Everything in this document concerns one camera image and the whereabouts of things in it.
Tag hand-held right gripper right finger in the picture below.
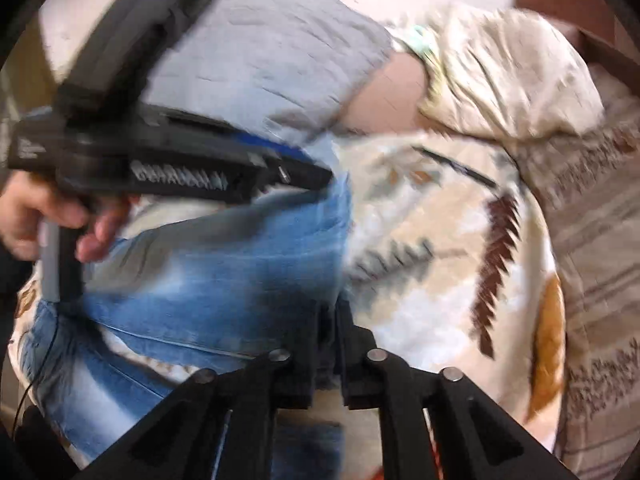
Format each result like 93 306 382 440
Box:
338 299 568 480

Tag brown wooden bed frame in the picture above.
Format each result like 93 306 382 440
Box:
514 0 627 77

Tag pink bed sheet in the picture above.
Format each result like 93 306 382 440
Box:
342 54 428 133

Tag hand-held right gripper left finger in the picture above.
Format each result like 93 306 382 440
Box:
75 301 335 480

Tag blue denim pants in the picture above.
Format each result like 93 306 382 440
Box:
20 135 357 480

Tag feather print blanket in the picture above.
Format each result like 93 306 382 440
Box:
10 125 570 463

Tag person's left hand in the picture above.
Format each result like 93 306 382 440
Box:
0 170 142 265

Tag grey pillow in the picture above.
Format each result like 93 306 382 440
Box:
144 0 397 147

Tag beige crumpled cloth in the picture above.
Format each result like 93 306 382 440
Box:
390 2 610 145

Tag black cable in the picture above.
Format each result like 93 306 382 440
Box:
12 305 63 441

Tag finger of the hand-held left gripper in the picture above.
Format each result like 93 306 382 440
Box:
56 0 233 117
150 105 333 206

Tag brown striped bedspread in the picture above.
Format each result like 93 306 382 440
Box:
515 74 640 467

